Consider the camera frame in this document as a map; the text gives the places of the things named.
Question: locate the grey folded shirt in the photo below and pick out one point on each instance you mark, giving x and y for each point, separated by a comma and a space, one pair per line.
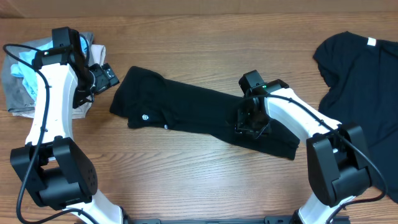
17, 97

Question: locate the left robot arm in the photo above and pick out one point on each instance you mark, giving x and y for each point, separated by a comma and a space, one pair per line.
52, 168

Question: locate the light blue printed t-shirt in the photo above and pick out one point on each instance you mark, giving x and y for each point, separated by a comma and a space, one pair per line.
29, 80

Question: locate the dark navy t-shirt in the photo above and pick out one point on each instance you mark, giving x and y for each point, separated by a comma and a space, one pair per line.
361, 73

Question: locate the black t-shirt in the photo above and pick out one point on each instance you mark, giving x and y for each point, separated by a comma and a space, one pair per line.
147, 99

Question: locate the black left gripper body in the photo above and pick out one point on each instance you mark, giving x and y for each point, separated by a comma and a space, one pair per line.
97, 81

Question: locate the beige folded shirt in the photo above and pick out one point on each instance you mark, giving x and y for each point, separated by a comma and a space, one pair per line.
97, 55

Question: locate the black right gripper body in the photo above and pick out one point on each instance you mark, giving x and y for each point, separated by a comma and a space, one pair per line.
255, 122

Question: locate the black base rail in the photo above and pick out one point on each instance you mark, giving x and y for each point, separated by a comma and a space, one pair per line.
211, 221

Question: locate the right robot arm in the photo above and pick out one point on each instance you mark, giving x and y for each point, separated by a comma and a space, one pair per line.
339, 168

